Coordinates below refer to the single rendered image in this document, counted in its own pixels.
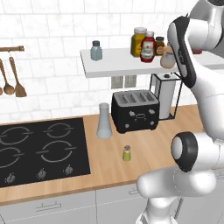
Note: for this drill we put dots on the red object behind arm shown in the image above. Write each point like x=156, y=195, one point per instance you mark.
x=197, y=51

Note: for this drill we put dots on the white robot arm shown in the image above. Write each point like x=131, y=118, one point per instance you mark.
x=204, y=99

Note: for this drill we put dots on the pale grey conical bottle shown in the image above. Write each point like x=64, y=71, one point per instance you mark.
x=104, y=124

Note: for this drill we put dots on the small green shaker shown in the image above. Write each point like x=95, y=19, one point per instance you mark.
x=126, y=154

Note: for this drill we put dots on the grey-blue shaker jar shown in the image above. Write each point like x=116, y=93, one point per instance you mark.
x=96, y=51

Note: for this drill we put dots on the red ketchup bottle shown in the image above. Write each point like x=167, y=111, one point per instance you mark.
x=148, y=48

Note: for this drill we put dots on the dark brown bottle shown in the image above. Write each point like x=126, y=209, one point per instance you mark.
x=159, y=43

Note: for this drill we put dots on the black four-slot toaster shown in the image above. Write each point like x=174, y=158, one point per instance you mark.
x=135, y=112

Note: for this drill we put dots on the paper towel roll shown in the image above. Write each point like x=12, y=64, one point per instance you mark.
x=165, y=97

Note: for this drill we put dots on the yellow mustard jar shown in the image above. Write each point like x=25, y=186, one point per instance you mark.
x=137, y=42

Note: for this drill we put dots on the beige jar with wooden lid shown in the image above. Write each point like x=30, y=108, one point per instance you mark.
x=167, y=58

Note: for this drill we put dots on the black hob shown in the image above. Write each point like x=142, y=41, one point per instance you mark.
x=40, y=148

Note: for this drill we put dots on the grey drawer front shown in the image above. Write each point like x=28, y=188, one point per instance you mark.
x=48, y=208
x=119, y=204

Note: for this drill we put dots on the hob knob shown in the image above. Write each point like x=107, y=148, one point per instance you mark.
x=10, y=177
x=41, y=173

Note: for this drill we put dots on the wooden spatula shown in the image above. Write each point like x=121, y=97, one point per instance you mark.
x=18, y=81

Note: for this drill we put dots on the wooden spoon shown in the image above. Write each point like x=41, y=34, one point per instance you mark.
x=7, y=84

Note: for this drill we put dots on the wall power outlet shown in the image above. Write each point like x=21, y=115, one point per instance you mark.
x=117, y=82
x=130, y=81

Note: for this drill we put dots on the white wall shelf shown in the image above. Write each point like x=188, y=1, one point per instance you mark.
x=122, y=62

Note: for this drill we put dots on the wooden utensil rail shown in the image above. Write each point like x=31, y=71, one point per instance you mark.
x=11, y=48

